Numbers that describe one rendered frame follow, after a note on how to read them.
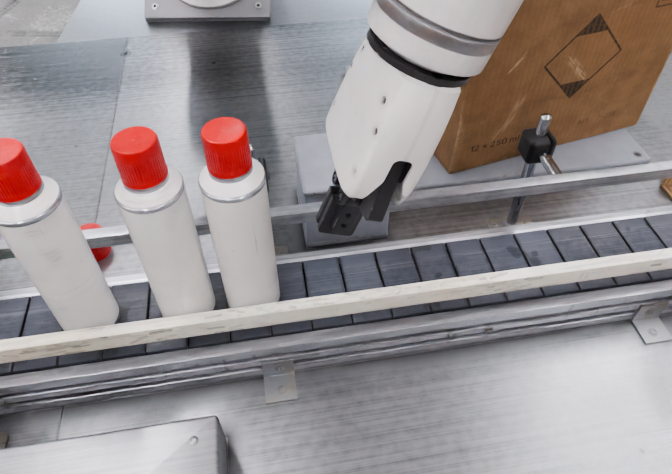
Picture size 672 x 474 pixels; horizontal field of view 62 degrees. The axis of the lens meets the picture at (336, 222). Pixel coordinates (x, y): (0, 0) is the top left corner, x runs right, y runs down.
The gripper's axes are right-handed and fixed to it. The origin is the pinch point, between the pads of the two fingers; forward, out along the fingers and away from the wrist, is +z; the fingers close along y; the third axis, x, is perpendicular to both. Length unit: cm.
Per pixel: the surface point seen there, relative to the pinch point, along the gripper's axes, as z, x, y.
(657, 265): -2.4, 31.8, 3.8
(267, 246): 4.2, -5.3, 1.0
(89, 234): 10.5, -19.5, -4.0
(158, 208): 0.5, -14.6, 1.9
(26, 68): 30, -35, -57
